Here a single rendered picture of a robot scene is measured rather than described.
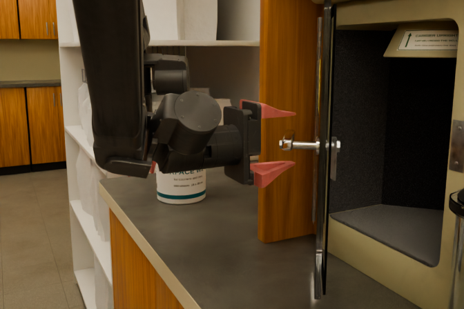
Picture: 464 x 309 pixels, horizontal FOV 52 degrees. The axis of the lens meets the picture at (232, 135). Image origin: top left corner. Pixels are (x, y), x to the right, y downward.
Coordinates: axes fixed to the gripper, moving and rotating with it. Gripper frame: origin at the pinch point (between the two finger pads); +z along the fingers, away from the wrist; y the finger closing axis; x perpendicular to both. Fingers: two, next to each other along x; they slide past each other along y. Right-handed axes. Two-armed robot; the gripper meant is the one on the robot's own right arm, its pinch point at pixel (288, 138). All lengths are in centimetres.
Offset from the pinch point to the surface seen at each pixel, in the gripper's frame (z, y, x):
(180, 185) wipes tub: 0, -20, 51
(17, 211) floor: -37, -117, 357
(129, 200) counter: -11, -25, 60
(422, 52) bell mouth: 19.4, 12.3, -6.1
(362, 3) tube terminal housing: 17.1, 20.3, 4.8
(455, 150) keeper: 17.2, -0.8, -14.9
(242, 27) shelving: 57, 23, 129
